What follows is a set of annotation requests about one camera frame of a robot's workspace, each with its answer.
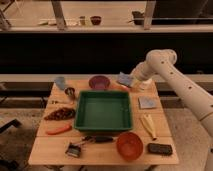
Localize dark background pot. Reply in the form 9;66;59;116
132;11;144;25

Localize dark red background bowl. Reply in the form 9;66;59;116
90;16;102;25

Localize black rectangular case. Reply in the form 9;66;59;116
147;143;173;156

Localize red plastic bowl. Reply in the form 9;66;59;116
116;132;143;161

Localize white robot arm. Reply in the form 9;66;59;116
131;49;213;171

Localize purple bowl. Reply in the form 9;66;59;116
89;75;110;90

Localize blue sponge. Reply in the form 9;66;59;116
117;72;133;87

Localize metal measuring cup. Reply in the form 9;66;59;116
65;87;76;103

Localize small orange ball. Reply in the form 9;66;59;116
121;85;130;92

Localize wooden table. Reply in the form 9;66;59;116
28;82;179;166

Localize light blue cloth square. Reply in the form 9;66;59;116
138;97;157;109

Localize green plastic tray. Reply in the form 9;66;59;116
74;91;133;132

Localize white paper cup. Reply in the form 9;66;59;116
139;79;152;90

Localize blue plastic cup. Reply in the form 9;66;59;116
54;77;66;90

